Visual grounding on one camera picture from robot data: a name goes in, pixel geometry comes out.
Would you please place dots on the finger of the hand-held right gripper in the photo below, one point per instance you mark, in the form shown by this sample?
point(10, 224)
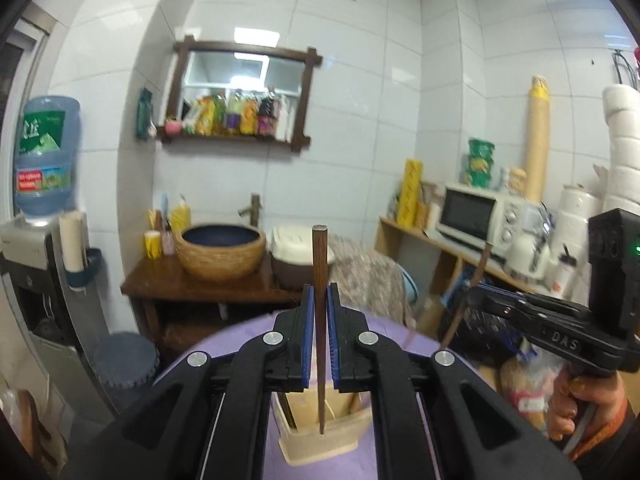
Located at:
point(510, 317)
point(530, 300)

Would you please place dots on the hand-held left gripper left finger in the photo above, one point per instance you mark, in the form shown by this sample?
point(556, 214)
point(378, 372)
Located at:
point(310, 340)

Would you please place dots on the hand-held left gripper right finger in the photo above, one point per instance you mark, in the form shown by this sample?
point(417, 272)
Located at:
point(334, 340)

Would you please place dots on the brown wooden chopstick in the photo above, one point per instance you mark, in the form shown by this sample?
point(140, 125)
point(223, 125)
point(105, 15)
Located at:
point(484, 260)
point(320, 270)
point(287, 407)

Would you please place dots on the beige perforated utensil holder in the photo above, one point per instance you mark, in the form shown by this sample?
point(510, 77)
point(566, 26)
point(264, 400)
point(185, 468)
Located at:
point(342, 435)

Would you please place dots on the person's right forearm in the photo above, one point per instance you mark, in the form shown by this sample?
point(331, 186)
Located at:
point(617, 430)

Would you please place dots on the person's right hand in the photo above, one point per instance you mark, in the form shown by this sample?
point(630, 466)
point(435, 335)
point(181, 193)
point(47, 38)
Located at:
point(567, 405)

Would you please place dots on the black plastic bag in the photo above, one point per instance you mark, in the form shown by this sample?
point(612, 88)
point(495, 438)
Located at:
point(500, 345)

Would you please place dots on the white drink bottle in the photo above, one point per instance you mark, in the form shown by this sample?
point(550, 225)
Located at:
point(562, 272)

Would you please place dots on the white kettle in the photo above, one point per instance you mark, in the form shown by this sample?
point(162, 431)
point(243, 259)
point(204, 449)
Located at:
point(527, 255)

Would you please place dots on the colourful plastic bags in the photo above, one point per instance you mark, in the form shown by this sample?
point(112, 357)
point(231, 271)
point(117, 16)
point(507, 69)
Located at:
point(525, 390)

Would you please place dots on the patterned grey cloth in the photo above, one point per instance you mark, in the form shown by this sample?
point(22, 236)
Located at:
point(370, 275)

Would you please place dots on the white brown rice cooker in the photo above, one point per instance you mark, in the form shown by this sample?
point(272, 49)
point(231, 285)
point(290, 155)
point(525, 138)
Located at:
point(295, 255)

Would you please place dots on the white microwave oven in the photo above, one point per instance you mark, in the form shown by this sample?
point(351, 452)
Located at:
point(470, 215)

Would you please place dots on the stack of white paper rolls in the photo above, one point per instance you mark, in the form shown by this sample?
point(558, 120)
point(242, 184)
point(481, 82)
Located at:
point(622, 150)

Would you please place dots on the yellow lidded jar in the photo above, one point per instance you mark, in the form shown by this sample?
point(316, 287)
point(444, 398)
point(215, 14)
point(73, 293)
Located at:
point(518, 180)

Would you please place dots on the woven wicker basin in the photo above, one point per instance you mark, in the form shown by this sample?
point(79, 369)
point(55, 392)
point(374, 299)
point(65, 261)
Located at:
point(220, 255)

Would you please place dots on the light wooden shelf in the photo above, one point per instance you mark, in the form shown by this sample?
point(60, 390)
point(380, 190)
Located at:
point(400, 232)

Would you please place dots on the bamboo style faucet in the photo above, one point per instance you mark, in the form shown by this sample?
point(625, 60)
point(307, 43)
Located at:
point(255, 210)

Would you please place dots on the stack of green noodle bowls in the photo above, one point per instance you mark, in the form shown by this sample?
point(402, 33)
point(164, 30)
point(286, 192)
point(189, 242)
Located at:
point(478, 162)

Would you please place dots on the tall cardboard tube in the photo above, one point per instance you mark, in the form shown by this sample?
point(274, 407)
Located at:
point(536, 145)

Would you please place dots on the dark wooden washstand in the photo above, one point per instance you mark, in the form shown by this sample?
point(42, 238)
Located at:
point(165, 285)

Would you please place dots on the tall yellow package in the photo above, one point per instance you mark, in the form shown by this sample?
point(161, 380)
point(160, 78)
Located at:
point(410, 192)

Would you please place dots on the pink patterned cup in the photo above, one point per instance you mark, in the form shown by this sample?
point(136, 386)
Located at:
point(168, 245)

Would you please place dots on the yellow soap bottle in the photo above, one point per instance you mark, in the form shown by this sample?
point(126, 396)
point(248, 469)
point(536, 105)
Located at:
point(180, 216)

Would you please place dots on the yellow cup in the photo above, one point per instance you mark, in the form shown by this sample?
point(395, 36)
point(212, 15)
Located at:
point(153, 246)

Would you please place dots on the blue cup holder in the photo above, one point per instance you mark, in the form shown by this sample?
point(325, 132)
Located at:
point(92, 270)

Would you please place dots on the stack of paper cups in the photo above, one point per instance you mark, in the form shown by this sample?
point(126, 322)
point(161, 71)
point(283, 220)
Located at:
point(71, 242)

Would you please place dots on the wooden framed mirror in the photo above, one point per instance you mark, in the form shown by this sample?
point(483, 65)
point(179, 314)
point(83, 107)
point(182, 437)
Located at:
point(240, 90)

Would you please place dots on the green hanging packet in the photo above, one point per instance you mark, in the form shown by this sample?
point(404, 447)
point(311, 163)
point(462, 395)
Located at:
point(145, 112)

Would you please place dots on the grey water dispenser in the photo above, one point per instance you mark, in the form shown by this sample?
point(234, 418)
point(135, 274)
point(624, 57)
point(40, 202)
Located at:
point(30, 280)

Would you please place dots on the blue water bottle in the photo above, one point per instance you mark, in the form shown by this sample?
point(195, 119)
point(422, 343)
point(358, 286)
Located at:
point(45, 160)

